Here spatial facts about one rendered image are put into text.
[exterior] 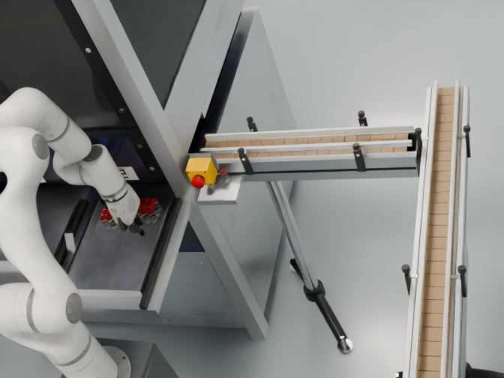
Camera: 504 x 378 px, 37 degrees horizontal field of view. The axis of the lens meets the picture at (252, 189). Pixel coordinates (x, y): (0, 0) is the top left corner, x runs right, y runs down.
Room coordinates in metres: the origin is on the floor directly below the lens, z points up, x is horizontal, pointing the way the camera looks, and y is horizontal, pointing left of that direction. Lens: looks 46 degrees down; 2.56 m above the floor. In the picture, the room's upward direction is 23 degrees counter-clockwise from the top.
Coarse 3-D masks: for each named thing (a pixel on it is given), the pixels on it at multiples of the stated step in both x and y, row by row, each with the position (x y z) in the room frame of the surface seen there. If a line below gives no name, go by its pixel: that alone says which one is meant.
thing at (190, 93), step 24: (216, 0) 2.26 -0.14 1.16; (240, 0) 2.43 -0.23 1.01; (216, 24) 2.20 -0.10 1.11; (192, 48) 2.00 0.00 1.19; (216, 48) 2.14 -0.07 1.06; (192, 72) 1.95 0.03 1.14; (216, 72) 2.08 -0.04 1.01; (168, 96) 1.80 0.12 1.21; (192, 96) 1.90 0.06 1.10; (168, 120) 1.74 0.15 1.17; (192, 120) 1.84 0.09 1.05
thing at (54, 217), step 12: (48, 192) 1.99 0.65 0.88; (60, 192) 1.97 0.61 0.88; (72, 192) 1.94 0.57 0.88; (84, 192) 1.90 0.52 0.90; (48, 204) 1.93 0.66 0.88; (60, 204) 1.91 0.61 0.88; (72, 204) 1.89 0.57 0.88; (48, 216) 1.88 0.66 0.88; (60, 216) 1.86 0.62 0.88; (72, 216) 1.81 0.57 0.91; (48, 228) 1.82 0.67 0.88; (60, 228) 1.80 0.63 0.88; (48, 240) 1.77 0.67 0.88; (60, 240) 1.72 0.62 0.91; (0, 252) 1.81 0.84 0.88; (0, 264) 1.74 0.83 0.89
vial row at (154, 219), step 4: (104, 212) 1.74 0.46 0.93; (108, 212) 1.74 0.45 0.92; (140, 212) 1.68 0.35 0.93; (144, 212) 1.67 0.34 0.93; (148, 212) 1.66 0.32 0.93; (152, 212) 1.66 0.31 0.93; (140, 216) 1.68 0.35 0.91; (144, 216) 1.67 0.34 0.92; (148, 216) 1.66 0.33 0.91; (152, 216) 1.66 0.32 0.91; (156, 216) 1.66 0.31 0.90; (144, 220) 1.68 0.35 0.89; (148, 220) 1.67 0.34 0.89; (152, 220) 1.66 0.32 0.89; (156, 220) 1.66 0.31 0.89
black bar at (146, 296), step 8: (176, 200) 1.69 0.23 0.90; (176, 208) 1.66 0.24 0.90; (176, 216) 1.64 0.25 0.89; (168, 224) 1.61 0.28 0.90; (168, 232) 1.58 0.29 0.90; (168, 240) 1.56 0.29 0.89; (160, 248) 1.53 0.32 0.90; (160, 256) 1.50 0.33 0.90; (160, 264) 1.48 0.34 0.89; (152, 272) 1.45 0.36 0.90; (152, 280) 1.43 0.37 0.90; (152, 288) 1.41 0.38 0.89; (144, 296) 1.38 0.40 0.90; (144, 304) 1.36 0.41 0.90
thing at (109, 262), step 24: (96, 216) 1.77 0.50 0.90; (168, 216) 1.65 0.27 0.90; (96, 240) 1.69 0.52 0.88; (120, 240) 1.65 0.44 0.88; (144, 240) 1.61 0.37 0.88; (72, 264) 1.60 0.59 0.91; (96, 264) 1.59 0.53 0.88; (120, 264) 1.55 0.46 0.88; (144, 264) 1.51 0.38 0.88; (96, 288) 1.50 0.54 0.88; (120, 288) 1.46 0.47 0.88; (144, 288) 1.41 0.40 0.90
